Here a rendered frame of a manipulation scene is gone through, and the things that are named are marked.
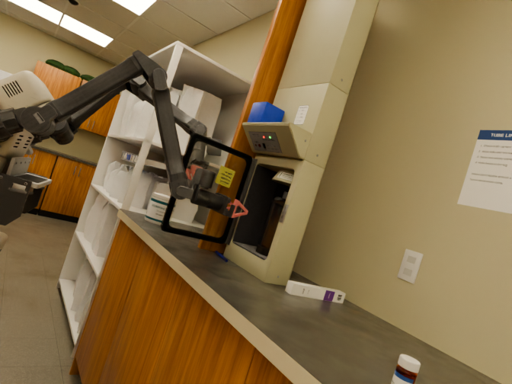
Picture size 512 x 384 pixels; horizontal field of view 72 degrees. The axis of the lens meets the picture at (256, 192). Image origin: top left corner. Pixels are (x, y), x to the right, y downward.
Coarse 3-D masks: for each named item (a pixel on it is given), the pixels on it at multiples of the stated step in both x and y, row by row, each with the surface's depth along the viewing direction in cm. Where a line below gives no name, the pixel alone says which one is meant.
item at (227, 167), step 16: (192, 160) 138; (208, 160) 142; (224, 160) 146; (240, 160) 150; (192, 176) 139; (224, 176) 147; (240, 176) 152; (224, 192) 148; (176, 208) 137; (192, 208) 141; (208, 208) 145; (176, 224) 138; (192, 224) 142; (208, 224) 147; (224, 224) 151
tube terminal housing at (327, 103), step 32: (288, 96) 148; (320, 96) 132; (320, 128) 131; (288, 160) 137; (320, 160) 134; (288, 192) 132; (288, 224) 130; (224, 256) 154; (256, 256) 136; (288, 256) 133
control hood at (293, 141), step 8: (248, 128) 146; (256, 128) 142; (264, 128) 137; (272, 128) 133; (280, 128) 128; (288, 128) 125; (296, 128) 125; (248, 136) 150; (280, 136) 131; (288, 136) 127; (296, 136) 126; (304, 136) 128; (280, 144) 133; (288, 144) 130; (296, 144) 126; (304, 144) 128; (256, 152) 153; (264, 152) 146; (272, 152) 141; (288, 152) 132; (296, 152) 128; (304, 152) 129
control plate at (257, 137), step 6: (252, 132) 145; (258, 132) 142; (264, 132) 138; (270, 132) 135; (252, 138) 148; (258, 138) 144; (264, 138) 140; (276, 138) 134; (270, 144) 139; (276, 144) 136; (258, 150) 149; (264, 150) 145; (270, 150) 141; (276, 150) 138
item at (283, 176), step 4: (280, 172) 143; (284, 172) 141; (288, 172) 141; (292, 172) 140; (276, 176) 143; (280, 176) 141; (284, 176) 140; (288, 176) 139; (292, 176) 139; (272, 180) 149; (276, 180) 142; (280, 180) 140; (284, 180) 139; (288, 180) 139; (292, 180) 138; (284, 184) 154; (288, 184) 154
